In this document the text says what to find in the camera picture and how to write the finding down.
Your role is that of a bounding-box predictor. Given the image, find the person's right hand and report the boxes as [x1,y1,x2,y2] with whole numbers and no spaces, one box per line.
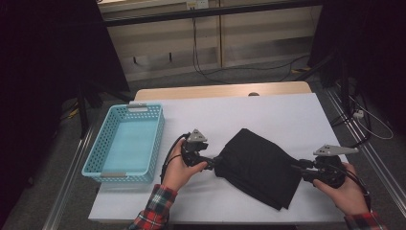
[313,162,372,217]

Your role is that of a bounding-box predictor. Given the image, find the white wall socket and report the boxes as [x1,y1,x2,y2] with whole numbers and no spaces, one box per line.
[186,0,210,10]

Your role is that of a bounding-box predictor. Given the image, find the black curtain with stand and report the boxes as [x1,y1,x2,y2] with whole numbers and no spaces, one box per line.
[307,0,406,128]

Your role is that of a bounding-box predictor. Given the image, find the black floor cable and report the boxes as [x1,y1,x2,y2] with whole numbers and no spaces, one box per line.
[329,92,372,151]

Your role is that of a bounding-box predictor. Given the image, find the black shorts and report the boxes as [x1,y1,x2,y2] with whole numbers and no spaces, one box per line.
[214,127,303,212]

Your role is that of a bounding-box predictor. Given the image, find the light blue plastic basket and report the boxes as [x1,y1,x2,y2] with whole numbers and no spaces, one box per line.
[81,103,166,185]

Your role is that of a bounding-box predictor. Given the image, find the black stand legs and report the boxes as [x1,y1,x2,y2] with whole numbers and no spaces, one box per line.
[76,82,135,140]
[295,51,352,116]

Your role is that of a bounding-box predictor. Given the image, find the black horizontal bar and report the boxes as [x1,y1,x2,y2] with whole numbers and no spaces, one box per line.
[101,0,324,28]

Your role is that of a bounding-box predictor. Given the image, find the metal floor rail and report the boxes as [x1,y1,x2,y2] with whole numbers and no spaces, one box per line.
[324,84,406,209]
[41,124,95,230]

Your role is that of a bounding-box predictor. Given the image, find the light wooden table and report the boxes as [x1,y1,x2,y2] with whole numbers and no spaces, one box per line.
[133,80,313,102]

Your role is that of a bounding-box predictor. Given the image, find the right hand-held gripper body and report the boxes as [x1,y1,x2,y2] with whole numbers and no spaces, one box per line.
[310,144,360,189]

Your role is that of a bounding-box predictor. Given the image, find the right hand-held gripper black cable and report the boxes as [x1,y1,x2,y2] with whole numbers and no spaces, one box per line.
[331,164,372,212]

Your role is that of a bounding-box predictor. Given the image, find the large black curtain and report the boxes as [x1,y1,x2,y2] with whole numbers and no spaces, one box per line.
[0,0,130,221]

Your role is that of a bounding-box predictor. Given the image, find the person's left hand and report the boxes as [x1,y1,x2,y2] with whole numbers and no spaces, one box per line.
[162,140,209,192]

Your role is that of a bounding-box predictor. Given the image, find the black hanging cable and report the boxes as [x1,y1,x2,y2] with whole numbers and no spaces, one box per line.
[191,17,310,84]

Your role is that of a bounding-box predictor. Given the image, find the white floor cable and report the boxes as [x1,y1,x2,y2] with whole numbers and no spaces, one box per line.
[349,95,395,141]

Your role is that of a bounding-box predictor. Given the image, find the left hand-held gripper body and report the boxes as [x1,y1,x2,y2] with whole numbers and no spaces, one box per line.
[181,128,209,168]

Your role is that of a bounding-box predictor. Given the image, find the left hand-held gripper black cable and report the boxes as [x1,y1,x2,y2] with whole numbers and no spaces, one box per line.
[160,133,191,185]

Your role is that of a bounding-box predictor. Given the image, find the beige cabinet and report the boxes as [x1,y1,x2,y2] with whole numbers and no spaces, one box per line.
[97,0,324,82]

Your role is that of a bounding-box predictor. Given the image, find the hand-held gripper black cable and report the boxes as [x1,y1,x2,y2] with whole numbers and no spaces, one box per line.
[331,164,372,212]
[160,133,191,185]

